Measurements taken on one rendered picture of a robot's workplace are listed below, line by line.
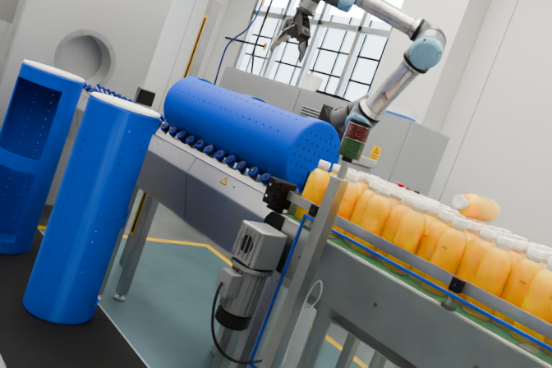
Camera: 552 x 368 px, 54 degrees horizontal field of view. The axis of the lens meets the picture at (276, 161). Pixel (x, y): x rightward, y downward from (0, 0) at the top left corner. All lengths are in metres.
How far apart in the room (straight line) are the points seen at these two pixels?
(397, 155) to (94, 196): 2.09
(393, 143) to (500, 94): 1.44
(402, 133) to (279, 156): 1.78
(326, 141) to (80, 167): 0.93
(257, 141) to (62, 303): 0.98
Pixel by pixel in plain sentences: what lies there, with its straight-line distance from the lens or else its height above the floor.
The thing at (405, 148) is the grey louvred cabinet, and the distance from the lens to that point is 3.65.
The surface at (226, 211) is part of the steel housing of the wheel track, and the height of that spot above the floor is 0.78.
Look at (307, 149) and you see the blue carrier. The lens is 1.97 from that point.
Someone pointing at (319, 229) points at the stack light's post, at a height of 0.95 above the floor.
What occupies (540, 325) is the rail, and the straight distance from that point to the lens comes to 1.37.
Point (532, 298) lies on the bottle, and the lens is 1.42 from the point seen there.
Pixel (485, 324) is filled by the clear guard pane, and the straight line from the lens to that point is 1.35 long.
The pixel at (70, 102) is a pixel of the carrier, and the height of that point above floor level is 0.92.
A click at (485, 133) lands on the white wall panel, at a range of 4.79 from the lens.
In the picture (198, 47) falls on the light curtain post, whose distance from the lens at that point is 3.30.
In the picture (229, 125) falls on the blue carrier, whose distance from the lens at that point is 2.18.
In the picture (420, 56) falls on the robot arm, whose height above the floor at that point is 1.59.
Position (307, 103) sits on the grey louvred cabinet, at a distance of 4.23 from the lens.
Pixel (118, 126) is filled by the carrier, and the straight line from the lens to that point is 2.12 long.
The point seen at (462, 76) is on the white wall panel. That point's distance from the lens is 5.04.
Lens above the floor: 1.21
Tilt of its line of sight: 5 degrees down
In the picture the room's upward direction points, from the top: 20 degrees clockwise
